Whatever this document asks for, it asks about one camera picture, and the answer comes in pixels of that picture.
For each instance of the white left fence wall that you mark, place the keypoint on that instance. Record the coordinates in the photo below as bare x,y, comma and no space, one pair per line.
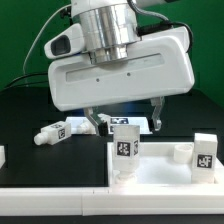
2,156

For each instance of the white front fence wall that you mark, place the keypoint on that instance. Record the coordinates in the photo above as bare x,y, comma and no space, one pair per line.
140,200

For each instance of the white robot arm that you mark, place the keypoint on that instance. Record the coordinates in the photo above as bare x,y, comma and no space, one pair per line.
104,58

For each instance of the white sheet with markers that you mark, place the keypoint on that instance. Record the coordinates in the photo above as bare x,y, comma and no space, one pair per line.
139,121

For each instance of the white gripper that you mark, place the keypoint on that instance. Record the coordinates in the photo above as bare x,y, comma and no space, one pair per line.
157,65

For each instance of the white fence wall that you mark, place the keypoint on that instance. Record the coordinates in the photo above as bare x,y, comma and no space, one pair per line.
140,200
2,156

